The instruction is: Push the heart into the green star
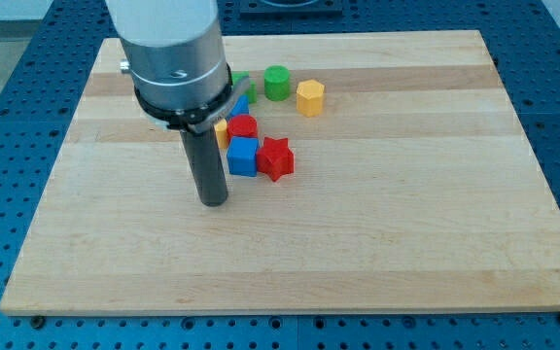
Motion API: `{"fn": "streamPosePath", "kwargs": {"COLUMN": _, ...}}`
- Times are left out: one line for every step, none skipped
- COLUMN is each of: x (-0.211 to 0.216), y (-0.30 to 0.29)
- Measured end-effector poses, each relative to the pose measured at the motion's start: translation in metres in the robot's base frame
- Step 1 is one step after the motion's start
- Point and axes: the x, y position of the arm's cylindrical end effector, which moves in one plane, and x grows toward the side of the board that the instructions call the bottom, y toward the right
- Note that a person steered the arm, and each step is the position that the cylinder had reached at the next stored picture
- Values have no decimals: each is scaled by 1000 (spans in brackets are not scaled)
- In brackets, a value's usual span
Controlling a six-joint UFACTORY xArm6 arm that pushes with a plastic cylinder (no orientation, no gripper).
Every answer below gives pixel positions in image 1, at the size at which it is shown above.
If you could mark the blue block behind arm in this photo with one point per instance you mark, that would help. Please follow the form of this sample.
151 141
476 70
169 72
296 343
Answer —
241 107

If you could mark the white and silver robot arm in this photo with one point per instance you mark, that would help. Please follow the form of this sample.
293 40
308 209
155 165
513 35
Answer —
176 59

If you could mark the red star block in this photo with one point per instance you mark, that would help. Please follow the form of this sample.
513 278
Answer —
275 158

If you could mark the yellow heart block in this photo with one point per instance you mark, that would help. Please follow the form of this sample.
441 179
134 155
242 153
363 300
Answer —
221 131

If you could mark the green star block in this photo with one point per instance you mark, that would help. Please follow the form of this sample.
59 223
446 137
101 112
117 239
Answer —
251 91

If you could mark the blue cube block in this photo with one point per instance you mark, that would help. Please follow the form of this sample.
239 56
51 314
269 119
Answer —
241 156

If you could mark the red cylinder block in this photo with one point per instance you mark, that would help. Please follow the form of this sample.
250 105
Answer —
242 125

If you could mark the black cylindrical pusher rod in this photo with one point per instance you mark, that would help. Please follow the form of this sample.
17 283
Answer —
206 165

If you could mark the yellow hexagon block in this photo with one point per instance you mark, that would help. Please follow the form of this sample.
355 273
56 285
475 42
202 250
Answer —
310 98

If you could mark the green cylinder block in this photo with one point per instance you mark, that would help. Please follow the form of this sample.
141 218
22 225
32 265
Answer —
276 80

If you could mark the wooden board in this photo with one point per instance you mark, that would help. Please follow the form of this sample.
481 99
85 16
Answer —
415 191

